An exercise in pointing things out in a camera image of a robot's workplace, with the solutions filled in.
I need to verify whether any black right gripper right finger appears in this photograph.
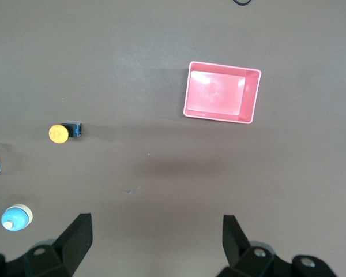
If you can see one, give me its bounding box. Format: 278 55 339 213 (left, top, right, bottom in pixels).
217 214 294 277

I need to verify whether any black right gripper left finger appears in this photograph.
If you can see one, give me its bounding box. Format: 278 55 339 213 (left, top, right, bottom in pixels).
6 213 93 277

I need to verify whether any yellow mushroom push button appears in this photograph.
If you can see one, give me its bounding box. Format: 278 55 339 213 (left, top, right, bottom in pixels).
48 122 83 144

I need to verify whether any blue dome with beige knob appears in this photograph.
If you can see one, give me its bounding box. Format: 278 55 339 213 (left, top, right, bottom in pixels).
1 203 34 232

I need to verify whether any pink plastic box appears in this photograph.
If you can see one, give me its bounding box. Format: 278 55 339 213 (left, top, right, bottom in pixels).
183 61 262 125

